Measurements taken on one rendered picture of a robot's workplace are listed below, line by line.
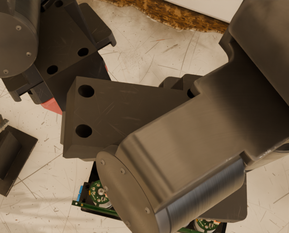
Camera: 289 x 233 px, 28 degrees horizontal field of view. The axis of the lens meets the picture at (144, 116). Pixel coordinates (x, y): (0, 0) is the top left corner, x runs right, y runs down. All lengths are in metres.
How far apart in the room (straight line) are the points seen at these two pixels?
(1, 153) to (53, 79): 0.24
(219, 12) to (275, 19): 0.47
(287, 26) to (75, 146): 0.15
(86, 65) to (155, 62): 0.30
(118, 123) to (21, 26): 0.09
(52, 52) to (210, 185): 0.18
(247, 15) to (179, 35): 0.45
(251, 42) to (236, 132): 0.04
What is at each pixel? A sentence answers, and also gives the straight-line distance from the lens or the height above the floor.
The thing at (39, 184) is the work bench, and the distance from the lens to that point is 0.67.
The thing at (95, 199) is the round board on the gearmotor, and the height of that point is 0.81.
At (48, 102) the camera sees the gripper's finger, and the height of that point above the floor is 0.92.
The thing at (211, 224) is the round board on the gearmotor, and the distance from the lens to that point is 0.59.
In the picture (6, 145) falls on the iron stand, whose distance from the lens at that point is 0.64.
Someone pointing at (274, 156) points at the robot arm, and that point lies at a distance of 0.33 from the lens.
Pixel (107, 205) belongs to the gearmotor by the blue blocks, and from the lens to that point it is 0.62.
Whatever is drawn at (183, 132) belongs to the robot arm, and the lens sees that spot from 0.28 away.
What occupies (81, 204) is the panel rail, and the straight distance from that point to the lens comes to 0.60.
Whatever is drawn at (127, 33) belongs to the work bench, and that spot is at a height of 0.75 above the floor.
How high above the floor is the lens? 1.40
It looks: 73 degrees down
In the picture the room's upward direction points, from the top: 3 degrees counter-clockwise
